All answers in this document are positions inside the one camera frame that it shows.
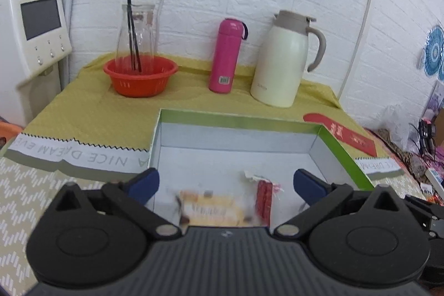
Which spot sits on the orange yellow snack packet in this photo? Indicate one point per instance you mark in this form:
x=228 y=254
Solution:
x=215 y=209

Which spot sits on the clear plastic bag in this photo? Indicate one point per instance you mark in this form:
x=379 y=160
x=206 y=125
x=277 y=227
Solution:
x=392 y=122

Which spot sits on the clear glass carafe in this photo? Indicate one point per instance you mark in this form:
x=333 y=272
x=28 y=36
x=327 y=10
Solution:
x=142 y=29

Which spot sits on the cream thermal jug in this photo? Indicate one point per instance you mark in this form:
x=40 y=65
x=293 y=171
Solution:
x=281 y=67

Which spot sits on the red sausage snack packet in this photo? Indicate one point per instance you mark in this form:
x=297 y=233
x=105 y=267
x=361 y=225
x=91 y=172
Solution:
x=263 y=200

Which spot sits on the black straw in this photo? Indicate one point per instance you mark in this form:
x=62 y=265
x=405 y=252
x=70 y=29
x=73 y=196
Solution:
x=136 y=46
x=131 y=32

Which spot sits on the beige zigzag tablecloth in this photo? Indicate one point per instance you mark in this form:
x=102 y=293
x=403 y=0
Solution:
x=24 y=199

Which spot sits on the purple wall picture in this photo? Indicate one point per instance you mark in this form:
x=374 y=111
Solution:
x=437 y=98

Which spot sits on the leopard print cloth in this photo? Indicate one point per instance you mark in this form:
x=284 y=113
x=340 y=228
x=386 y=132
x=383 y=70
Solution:
x=406 y=157

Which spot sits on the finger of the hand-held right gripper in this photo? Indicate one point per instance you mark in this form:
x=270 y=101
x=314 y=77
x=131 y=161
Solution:
x=421 y=211

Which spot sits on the white water dispenser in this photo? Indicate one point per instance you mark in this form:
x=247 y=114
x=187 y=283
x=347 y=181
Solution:
x=34 y=49

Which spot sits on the yellow tablecloth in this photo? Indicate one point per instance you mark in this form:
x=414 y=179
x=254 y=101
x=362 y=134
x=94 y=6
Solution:
x=104 y=115

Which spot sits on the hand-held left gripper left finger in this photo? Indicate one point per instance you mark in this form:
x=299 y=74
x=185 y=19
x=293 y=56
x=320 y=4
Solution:
x=145 y=183

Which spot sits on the green cardboard box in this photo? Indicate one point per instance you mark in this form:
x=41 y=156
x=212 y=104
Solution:
x=225 y=157

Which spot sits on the white power strip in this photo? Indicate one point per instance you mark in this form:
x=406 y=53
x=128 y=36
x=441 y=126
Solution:
x=435 y=178

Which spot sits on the orange plastic object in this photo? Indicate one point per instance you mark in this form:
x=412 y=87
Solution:
x=8 y=134

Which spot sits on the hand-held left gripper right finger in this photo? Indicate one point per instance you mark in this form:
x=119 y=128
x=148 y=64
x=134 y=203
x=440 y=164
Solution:
x=307 y=185

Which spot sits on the white wall pipe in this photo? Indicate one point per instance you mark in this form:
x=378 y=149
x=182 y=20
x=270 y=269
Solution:
x=367 y=4

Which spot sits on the red envelope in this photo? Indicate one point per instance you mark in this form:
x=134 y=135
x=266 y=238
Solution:
x=347 y=136

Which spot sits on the pink thermos bottle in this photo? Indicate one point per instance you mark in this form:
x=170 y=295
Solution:
x=225 y=53

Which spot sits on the blue round wall decoration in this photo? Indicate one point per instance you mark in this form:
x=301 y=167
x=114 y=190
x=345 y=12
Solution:
x=433 y=49

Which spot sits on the orange plastic basket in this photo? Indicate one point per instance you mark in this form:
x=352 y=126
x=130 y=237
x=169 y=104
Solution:
x=138 y=82

